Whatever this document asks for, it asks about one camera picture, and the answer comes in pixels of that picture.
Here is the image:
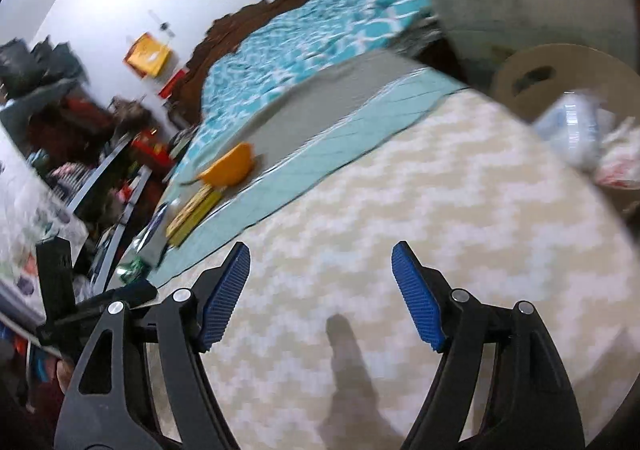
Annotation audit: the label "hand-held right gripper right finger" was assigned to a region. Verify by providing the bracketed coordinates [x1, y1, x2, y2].
[391, 241, 586, 450]

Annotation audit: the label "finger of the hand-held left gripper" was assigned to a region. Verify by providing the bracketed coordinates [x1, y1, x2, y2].
[102, 279, 157, 311]

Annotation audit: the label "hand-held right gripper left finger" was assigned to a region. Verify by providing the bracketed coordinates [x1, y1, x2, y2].
[53, 242, 251, 450]

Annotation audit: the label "green zigzag edged wrapper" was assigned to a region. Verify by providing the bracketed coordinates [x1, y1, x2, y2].
[119, 257, 152, 281]

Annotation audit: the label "blue and white tissue pack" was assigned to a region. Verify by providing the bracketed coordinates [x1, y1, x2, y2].
[533, 90, 602, 169]

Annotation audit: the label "white plastic bag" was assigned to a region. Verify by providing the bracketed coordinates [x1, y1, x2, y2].
[593, 117, 640, 191]

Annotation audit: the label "beige round bin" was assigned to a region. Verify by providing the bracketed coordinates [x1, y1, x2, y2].
[491, 44, 640, 231]

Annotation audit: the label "white plant print tote bag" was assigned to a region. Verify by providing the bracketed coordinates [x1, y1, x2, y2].
[0, 127, 90, 327]

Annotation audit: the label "blue and white tube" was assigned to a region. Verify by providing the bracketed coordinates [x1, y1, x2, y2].
[146, 203, 170, 237]

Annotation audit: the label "flat yellow box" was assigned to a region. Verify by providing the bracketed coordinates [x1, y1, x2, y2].
[165, 184, 224, 249]

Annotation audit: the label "beige chevron blanket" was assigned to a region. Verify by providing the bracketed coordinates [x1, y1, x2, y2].
[107, 88, 640, 450]

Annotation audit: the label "grey metal shelf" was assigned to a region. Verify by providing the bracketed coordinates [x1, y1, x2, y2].
[0, 78, 167, 311]

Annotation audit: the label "red bags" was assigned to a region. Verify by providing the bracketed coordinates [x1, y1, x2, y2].
[27, 97, 118, 155]

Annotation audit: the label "teal quilted sheet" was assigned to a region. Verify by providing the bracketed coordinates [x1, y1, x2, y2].
[131, 66, 470, 288]

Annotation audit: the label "brown handbag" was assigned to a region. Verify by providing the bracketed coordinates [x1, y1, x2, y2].
[109, 96, 153, 131]

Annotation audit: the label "black bags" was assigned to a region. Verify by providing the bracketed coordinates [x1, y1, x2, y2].
[0, 36, 90, 96]

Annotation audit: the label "grey bed sheet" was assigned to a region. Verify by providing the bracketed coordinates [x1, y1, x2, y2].
[239, 48, 423, 171]

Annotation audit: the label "carved wooden headboard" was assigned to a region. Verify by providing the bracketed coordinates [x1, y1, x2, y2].
[166, 0, 315, 127]

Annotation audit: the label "teal white patterned blanket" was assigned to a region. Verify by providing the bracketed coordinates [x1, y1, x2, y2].
[172, 0, 435, 183]

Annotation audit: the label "yellow and red wall calendar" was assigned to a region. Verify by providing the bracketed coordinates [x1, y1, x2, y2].
[123, 32, 189, 99]

